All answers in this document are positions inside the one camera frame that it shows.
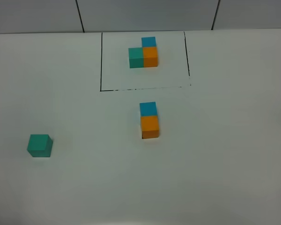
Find green template cube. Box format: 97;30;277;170
128;47;144;68

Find blue template cube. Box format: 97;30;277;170
141;37;156;47

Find orange template cube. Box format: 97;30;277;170
142;46;158;68

